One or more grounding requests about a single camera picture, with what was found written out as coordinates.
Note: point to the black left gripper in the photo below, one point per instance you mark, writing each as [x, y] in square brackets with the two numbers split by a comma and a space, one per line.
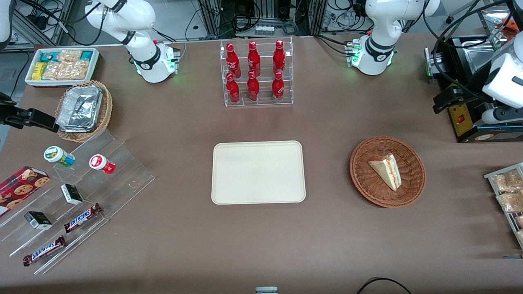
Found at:
[468, 88]

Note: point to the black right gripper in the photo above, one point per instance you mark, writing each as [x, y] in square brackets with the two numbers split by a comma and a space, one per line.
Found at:
[5, 115]

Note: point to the triangular sandwich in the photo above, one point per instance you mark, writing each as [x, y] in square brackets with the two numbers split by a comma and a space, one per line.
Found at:
[386, 171]

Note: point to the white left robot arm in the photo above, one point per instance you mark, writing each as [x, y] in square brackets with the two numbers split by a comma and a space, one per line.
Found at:
[378, 28]

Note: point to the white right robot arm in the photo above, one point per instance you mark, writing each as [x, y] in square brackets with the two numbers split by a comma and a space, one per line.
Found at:
[139, 24]

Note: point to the light oval wicker basket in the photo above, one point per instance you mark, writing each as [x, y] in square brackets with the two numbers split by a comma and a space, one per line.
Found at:
[107, 110]

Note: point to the brown round wicker basket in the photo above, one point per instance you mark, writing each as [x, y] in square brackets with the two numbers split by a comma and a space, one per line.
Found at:
[367, 188]

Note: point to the cream plastic serving tray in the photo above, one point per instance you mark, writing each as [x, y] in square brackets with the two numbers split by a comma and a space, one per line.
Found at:
[257, 173]

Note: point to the black food warmer machine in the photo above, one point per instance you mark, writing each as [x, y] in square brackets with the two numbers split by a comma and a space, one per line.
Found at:
[462, 122]

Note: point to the green lid snack cup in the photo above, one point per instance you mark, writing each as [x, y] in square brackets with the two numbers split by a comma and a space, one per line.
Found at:
[57, 155]

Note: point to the stack of foil containers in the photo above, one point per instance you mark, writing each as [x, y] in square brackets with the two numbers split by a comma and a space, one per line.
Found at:
[79, 108]

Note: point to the yellow snack packet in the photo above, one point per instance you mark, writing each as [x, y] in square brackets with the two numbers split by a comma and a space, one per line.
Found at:
[39, 71]

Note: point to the large clear cracker bag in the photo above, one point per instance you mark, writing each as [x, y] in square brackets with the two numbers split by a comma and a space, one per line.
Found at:
[67, 70]

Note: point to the steel warmer pan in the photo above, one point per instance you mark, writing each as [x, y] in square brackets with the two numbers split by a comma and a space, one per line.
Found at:
[480, 57]

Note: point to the teal snack packet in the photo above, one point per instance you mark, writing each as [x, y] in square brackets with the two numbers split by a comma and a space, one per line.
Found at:
[86, 55]
[50, 56]

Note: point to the small clear cracker bag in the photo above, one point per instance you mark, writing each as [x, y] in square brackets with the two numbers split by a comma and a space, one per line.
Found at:
[69, 55]

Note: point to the red cookie box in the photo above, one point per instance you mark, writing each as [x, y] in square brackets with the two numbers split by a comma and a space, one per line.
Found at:
[20, 190]

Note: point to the white plastic snack bin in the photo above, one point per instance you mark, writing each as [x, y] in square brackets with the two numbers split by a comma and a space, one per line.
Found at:
[94, 67]

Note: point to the red lid snack cup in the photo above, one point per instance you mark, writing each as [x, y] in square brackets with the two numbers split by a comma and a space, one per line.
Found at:
[100, 163]

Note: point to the small black carton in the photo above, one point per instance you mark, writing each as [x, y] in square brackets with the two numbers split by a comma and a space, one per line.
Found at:
[38, 220]
[72, 194]

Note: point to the clear acrylic stepped display stand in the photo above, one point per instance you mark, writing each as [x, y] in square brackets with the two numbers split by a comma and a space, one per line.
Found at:
[122, 175]

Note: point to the clear bag of fried snacks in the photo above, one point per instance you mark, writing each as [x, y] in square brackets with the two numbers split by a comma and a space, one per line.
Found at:
[511, 201]
[519, 221]
[508, 180]

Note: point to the red sausage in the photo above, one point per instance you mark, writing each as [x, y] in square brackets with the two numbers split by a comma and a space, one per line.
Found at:
[510, 24]

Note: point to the Snickers chocolate bar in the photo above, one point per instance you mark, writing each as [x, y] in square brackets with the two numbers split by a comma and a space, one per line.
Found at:
[44, 251]
[81, 218]

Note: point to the red cola bottle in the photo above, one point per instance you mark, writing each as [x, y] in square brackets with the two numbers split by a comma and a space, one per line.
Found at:
[253, 89]
[279, 57]
[233, 90]
[233, 61]
[278, 87]
[253, 59]

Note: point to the clear acrylic bottle rack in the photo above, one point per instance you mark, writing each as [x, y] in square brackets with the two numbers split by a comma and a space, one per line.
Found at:
[265, 102]

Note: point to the white power strip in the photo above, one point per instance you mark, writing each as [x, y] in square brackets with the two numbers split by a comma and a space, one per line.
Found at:
[264, 30]

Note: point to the small grey device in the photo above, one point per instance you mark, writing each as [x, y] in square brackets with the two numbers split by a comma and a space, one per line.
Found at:
[266, 290]

